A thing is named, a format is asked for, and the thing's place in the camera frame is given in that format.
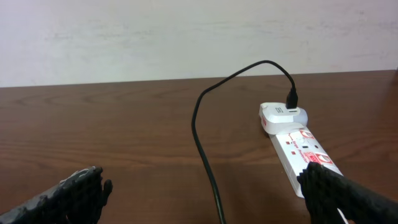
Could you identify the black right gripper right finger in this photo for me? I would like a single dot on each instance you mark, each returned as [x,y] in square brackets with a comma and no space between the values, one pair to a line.
[332,198]

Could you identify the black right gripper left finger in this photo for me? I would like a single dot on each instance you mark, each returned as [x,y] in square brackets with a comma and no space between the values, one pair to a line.
[78,199]

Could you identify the white power strip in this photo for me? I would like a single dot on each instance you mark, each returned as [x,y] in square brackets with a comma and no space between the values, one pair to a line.
[295,150]

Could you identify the white usb charger plug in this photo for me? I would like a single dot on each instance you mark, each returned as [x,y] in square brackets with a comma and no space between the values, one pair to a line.
[277,119]

